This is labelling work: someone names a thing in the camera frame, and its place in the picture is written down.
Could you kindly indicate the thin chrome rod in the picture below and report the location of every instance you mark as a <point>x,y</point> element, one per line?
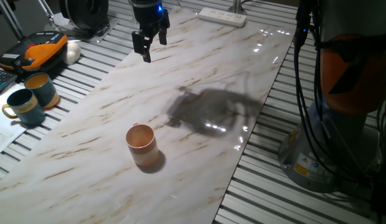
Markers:
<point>46,11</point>

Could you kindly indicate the black keyboard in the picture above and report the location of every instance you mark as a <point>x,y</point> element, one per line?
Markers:
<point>1,79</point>

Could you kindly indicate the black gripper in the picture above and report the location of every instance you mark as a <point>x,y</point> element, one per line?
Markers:
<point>146,12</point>

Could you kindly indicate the aluminium frame profile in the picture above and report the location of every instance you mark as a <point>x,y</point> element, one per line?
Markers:
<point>236,6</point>

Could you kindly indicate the marble pattern board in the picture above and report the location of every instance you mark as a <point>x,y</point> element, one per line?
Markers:
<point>196,62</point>

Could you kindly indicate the white egg shaped object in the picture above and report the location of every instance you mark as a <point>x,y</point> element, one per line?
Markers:
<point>71,51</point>

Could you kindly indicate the black round drum device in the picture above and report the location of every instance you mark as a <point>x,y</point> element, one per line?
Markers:
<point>84,12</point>

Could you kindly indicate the grey metal frame bar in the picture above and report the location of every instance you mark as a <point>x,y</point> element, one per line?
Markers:
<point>12,20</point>

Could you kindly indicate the teal mug tan interior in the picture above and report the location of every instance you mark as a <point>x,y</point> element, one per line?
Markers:
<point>43,90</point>

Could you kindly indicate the white paper sheet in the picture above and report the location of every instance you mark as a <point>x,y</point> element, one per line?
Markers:
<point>3,133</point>

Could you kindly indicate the white power strip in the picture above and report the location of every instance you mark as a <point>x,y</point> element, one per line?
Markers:
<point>222,17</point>

